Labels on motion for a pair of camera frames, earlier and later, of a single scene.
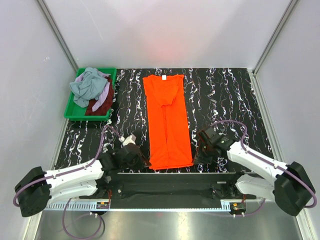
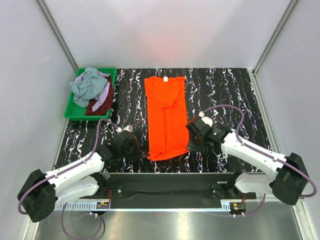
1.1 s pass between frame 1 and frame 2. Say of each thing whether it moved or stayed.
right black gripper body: moved
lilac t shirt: stayed
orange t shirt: moved
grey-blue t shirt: stayed
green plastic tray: stayed
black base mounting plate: stayed
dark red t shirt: stayed
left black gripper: moved
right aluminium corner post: stayed
